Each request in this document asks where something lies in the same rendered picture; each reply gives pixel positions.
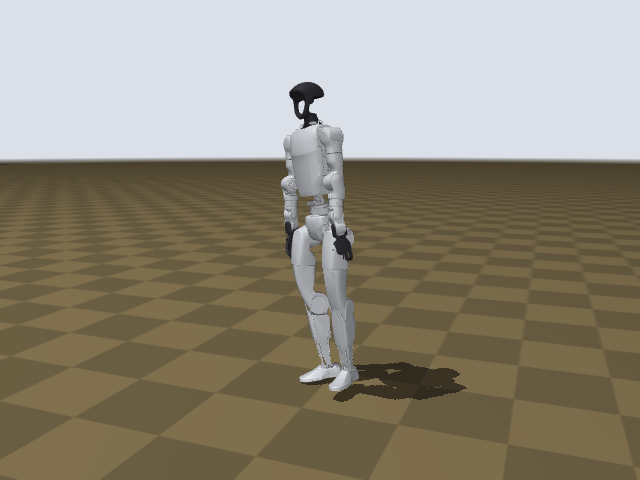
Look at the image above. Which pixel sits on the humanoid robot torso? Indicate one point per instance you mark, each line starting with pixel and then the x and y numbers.
pixel 310 167

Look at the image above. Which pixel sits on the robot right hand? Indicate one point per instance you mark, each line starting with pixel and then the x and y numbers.
pixel 289 238

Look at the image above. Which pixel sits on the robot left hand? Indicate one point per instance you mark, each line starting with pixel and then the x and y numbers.
pixel 342 244

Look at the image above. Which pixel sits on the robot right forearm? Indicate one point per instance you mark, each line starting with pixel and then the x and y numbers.
pixel 290 208

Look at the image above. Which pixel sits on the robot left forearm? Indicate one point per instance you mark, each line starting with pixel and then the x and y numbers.
pixel 336 197

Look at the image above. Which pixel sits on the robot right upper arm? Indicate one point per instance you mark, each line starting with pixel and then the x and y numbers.
pixel 288 183

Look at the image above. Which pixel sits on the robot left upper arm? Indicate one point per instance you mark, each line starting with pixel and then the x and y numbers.
pixel 332 139

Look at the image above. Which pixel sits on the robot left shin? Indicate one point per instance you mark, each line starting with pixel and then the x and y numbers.
pixel 344 334

